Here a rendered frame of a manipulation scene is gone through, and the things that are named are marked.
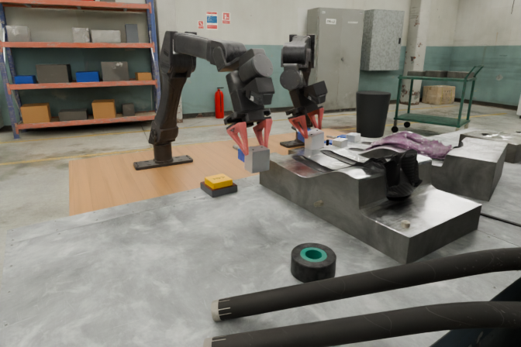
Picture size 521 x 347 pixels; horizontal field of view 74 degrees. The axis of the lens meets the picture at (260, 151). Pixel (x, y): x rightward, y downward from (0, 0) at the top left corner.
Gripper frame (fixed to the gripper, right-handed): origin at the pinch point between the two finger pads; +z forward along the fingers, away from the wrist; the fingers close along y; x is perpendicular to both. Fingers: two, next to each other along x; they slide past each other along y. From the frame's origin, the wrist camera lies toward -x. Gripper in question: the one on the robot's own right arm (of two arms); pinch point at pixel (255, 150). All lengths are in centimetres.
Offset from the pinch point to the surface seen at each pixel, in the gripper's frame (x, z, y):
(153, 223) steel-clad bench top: 12.8, 11.1, -23.9
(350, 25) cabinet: 343, -258, 478
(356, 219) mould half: -16.0, 20.4, 10.2
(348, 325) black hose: -35.2, 28.8, -14.5
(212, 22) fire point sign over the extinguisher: 429, -299, 239
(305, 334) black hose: -32.3, 28.5, -19.1
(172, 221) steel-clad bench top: 11.6, 11.6, -19.8
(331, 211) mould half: -9.0, 18.2, 10.3
